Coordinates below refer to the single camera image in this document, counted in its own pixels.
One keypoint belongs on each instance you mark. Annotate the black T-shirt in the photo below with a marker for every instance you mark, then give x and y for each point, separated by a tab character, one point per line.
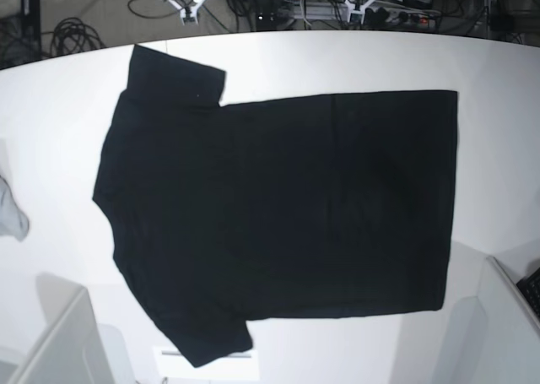
324	206

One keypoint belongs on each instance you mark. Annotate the white left partition panel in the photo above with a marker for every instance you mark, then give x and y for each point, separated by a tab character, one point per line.
49	334

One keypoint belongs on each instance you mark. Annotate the white partition panel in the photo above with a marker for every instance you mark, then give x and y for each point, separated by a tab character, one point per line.
49	334
491	337

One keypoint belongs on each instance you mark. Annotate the grey cloth at left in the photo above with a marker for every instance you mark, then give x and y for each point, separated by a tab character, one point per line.
13	220

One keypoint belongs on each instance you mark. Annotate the white right partition panel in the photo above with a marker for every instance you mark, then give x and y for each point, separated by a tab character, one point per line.
491	337

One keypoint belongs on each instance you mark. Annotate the black keyboard at right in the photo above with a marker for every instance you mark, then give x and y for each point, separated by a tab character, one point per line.
530	289

